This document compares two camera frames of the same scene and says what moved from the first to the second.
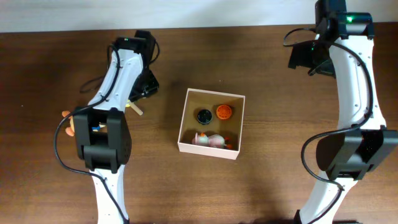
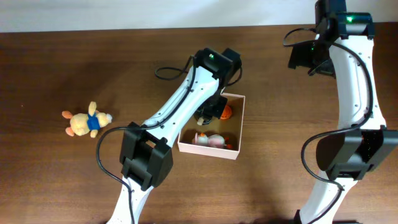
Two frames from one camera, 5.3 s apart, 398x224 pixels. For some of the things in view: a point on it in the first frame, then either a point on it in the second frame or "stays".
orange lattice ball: x=224 y=112 stays
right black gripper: x=299 y=56 stays
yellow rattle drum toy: x=130 y=104 -> x=200 y=121
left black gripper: x=155 y=87 -> x=217 y=111
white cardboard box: x=210 y=124 stays
